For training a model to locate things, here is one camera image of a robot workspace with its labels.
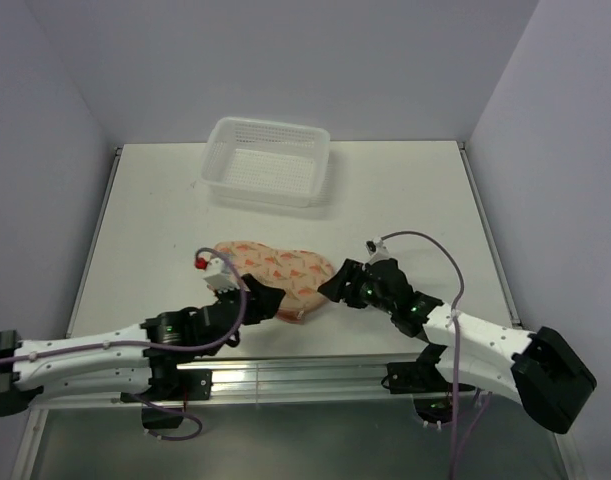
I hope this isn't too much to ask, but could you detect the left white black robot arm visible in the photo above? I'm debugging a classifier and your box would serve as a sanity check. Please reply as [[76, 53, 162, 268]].
[[0, 274, 285, 418]]

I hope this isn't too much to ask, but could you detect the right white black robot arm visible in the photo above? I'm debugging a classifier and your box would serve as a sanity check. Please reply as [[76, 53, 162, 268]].
[[318, 258, 597, 434]]

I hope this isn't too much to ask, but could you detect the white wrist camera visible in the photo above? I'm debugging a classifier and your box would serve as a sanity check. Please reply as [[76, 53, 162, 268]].
[[366, 237, 391, 264], [194, 255, 239, 293]]

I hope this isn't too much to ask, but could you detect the peach floral laundry bag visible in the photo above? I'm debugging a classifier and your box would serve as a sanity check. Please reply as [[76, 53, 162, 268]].
[[214, 241, 335, 324]]

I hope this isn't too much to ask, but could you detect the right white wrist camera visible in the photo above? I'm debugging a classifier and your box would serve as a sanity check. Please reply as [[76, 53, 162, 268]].
[[366, 237, 391, 264]]

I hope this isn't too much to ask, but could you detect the aluminium frame rail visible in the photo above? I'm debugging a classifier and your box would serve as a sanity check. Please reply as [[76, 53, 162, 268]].
[[32, 349, 559, 409]]

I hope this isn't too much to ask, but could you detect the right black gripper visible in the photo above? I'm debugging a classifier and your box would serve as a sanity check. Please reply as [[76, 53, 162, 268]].
[[317, 258, 395, 315]]

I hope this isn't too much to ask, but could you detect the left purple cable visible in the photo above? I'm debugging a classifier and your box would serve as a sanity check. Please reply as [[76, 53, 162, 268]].
[[0, 246, 251, 442]]

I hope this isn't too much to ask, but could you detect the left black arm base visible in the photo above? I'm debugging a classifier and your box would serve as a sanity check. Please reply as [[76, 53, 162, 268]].
[[120, 369, 213, 442]]

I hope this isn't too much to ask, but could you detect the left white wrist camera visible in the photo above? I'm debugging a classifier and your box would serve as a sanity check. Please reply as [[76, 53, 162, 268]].
[[194, 255, 239, 293]]

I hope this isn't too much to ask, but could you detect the white perforated plastic basket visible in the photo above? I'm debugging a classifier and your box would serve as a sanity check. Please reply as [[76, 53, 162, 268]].
[[200, 117, 331, 208]]

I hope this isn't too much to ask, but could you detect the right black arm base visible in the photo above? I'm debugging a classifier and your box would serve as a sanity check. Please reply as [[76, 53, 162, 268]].
[[381, 344, 453, 431]]

